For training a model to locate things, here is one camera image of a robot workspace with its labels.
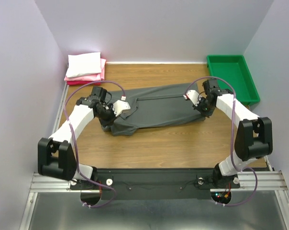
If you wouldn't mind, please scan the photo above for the dark grey t-shirt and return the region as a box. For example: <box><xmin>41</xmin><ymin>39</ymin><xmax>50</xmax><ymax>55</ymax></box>
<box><xmin>101</xmin><ymin>83</ymin><xmax>205</xmax><ymax>136</ymax></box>

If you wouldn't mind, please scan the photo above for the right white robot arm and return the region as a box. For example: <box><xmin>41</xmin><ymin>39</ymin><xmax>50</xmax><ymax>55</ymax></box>
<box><xmin>184</xmin><ymin>77</ymin><xmax>273</xmax><ymax>187</ymax></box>

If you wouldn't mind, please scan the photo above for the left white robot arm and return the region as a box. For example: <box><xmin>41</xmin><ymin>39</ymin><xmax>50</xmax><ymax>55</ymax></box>
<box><xmin>37</xmin><ymin>87</ymin><xmax>130</xmax><ymax>189</ymax></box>

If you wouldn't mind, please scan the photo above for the pink folded t-shirt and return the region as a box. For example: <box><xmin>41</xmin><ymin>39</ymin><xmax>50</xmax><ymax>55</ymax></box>
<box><xmin>64</xmin><ymin>58</ymin><xmax>106</xmax><ymax>81</ymax></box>

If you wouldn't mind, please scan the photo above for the green plastic tray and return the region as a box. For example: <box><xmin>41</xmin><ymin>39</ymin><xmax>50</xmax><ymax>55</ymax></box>
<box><xmin>207</xmin><ymin>55</ymin><xmax>260</xmax><ymax>106</ymax></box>

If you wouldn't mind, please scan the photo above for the red folded t-shirt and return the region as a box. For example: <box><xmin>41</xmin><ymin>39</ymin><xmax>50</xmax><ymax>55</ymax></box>
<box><xmin>66</xmin><ymin>80</ymin><xmax>101</xmax><ymax>86</ymax></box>

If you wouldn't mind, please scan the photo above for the white folded t-shirt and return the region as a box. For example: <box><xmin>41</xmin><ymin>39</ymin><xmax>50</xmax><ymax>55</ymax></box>
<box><xmin>66</xmin><ymin>52</ymin><xmax>102</xmax><ymax>78</ymax></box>

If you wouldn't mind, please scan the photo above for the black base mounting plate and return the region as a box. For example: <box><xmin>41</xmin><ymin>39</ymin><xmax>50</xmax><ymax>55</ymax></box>
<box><xmin>71</xmin><ymin>168</ymin><xmax>240</xmax><ymax>201</ymax></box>

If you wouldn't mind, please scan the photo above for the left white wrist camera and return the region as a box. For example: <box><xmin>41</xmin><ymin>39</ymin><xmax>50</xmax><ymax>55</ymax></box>
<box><xmin>113</xmin><ymin>96</ymin><xmax>131</xmax><ymax>117</ymax></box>

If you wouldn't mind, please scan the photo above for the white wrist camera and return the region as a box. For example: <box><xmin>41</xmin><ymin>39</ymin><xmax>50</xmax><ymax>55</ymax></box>
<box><xmin>113</xmin><ymin>96</ymin><xmax>131</xmax><ymax>117</ymax></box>
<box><xmin>183</xmin><ymin>90</ymin><xmax>200</xmax><ymax>107</ymax></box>

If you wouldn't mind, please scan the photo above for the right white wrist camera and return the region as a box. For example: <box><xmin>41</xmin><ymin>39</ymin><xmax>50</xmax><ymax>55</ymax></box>
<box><xmin>183</xmin><ymin>90</ymin><xmax>200</xmax><ymax>107</ymax></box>

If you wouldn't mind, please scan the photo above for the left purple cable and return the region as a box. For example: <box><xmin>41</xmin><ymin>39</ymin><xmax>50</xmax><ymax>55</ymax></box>
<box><xmin>63</xmin><ymin>80</ymin><xmax>126</xmax><ymax>208</ymax></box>

